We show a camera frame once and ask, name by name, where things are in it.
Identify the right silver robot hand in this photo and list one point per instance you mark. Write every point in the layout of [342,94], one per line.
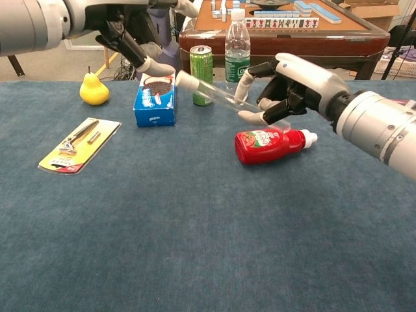
[312,81]

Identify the brown cardboard box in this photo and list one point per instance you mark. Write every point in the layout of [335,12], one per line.
[373,13]

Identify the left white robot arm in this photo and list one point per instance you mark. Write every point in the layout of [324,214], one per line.
[29,26]

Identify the small white cap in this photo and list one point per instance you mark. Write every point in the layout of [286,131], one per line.
[187,80]

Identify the yellow pear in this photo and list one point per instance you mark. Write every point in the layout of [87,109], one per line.
[94,91]

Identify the blue cookie box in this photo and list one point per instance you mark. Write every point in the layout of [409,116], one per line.
[156,107]

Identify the red ketchup squeeze bottle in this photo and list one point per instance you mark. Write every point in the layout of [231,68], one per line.
[266,148]

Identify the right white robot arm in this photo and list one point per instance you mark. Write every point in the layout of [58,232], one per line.
[383,126]

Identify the razor in yellow blister pack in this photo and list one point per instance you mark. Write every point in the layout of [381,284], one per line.
[78,146]

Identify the green drink can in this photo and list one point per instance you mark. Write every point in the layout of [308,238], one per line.
[201,65]

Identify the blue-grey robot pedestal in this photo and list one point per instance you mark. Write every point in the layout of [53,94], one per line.
[169,39]

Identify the white standing mahjong tiles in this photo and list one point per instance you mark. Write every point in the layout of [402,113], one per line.
[224,9]

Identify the black tripod stand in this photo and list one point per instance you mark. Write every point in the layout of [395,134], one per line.
[391,60]

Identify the blue felt table cover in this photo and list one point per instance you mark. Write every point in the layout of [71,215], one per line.
[195,227]

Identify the brown mahjong table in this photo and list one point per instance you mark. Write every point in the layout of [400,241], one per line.
[308,45]

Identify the blue backed mahjong tile row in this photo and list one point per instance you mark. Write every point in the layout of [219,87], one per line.
[276,13]
[325,13]

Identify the white plastic basket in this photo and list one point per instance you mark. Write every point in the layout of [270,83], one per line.
[398,66]

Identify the wooden pole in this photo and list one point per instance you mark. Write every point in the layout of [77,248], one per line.
[106,58]

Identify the clear glass test tube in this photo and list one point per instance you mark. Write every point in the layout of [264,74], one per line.
[221,94]

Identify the black table leg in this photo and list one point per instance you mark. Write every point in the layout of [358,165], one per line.
[17,66]

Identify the blue backed mahjong tile stack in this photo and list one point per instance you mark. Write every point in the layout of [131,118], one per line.
[303,8]

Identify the clear plastic water bottle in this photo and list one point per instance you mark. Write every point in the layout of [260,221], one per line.
[237,42]

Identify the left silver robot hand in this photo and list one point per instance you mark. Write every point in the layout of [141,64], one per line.
[97,13]

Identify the face-up mahjong tile row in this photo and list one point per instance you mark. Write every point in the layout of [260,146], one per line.
[282,22]

